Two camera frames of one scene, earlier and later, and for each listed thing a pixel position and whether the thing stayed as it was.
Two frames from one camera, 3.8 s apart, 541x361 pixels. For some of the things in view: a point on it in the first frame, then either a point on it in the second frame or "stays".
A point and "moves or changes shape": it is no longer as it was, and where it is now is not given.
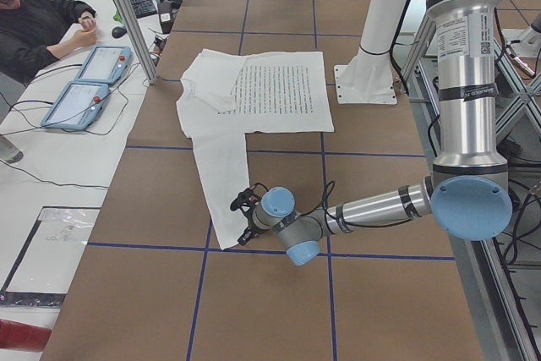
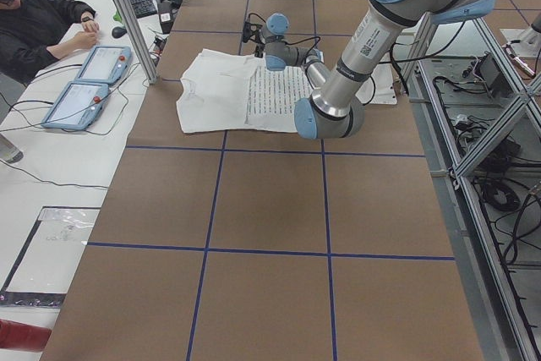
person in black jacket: x=36 y=27 stays
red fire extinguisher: x=21 y=336 stays
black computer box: x=167 y=10 stays
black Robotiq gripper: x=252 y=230 -> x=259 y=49
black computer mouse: x=118 y=32 stays
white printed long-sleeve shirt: x=225 y=95 moves or changes shape
